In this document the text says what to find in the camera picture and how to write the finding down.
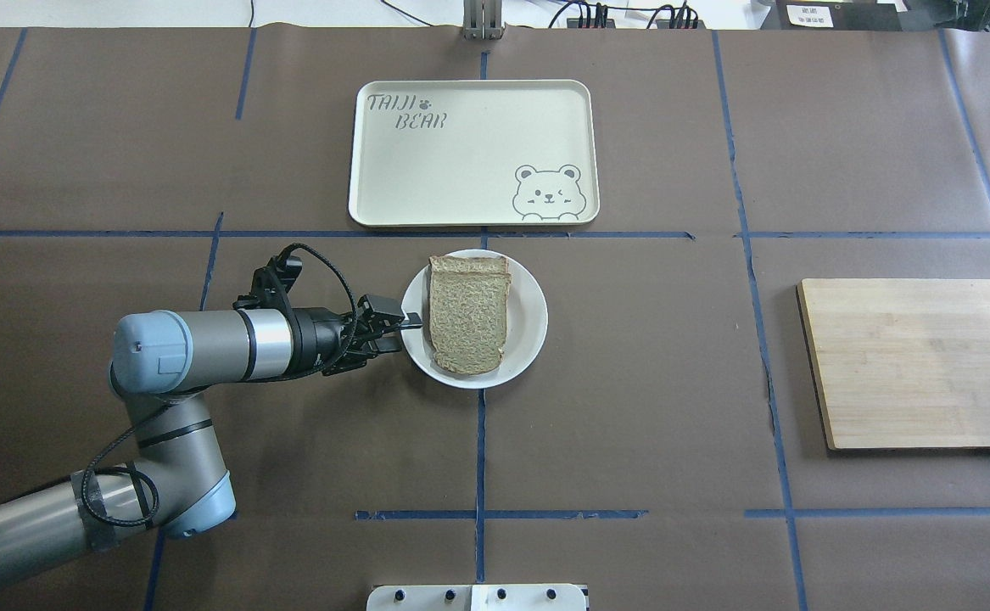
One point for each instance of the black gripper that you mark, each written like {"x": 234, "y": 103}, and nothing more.
{"x": 318, "y": 340}

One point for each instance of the plain bread slice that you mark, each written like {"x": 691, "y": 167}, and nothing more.
{"x": 468, "y": 317}

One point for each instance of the wooden cutting board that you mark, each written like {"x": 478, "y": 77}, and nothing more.
{"x": 900, "y": 363}

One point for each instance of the white bear tray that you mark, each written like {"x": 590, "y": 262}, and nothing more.
{"x": 474, "y": 153}

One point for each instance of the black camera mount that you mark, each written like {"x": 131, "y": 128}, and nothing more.
{"x": 271, "y": 284}

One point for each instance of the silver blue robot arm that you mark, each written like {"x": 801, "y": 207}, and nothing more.
{"x": 162, "y": 362}

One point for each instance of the bread slice under egg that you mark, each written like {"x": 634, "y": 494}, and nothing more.
{"x": 469, "y": 265}

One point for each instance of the black box with label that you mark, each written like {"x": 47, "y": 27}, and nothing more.
{"x": 831, "y": 16}

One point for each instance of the white pillar with base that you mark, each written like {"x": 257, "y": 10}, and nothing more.
{"x": 542, "y": 596}

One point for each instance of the aluminium frame post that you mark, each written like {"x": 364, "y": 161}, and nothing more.
{"x": 483, "y": 20}

